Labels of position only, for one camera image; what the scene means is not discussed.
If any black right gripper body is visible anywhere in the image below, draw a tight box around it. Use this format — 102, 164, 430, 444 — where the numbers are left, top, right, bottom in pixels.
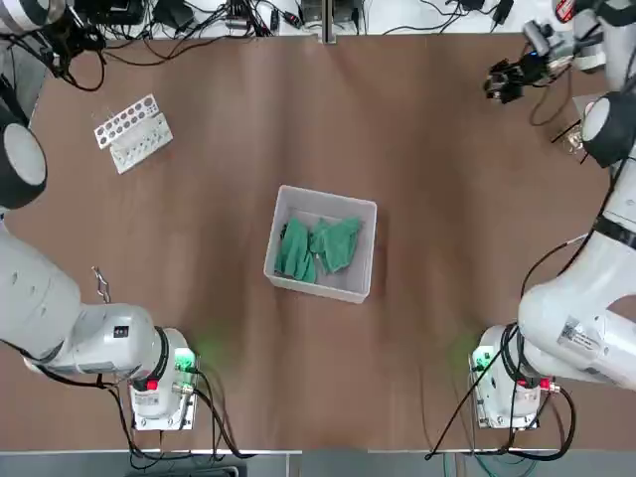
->
516, 51, 553, 87

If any green cloth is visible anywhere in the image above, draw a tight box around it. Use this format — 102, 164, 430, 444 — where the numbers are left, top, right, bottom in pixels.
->
308, 214, 364, 276
273, 216, 320, 285

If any black table cable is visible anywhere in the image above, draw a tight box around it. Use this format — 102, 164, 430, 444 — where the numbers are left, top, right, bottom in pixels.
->
47, 29, 108, 93

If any small glass beaker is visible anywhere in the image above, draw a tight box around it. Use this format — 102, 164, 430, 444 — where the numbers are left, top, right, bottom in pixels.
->
486, 73, 510, 101

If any metal camera post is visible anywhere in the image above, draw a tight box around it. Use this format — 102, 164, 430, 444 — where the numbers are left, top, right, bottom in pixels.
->
321, 0, 339, 45

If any white test tube rack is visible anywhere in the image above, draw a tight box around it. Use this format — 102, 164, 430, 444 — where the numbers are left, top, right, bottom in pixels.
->
92, 93, 175, 176

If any white plastic box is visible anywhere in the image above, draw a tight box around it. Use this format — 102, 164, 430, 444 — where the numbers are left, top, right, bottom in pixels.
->
262, 184, 379, 306

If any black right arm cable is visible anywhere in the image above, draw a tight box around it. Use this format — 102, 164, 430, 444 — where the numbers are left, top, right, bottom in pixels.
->
528, 69, 575, 128

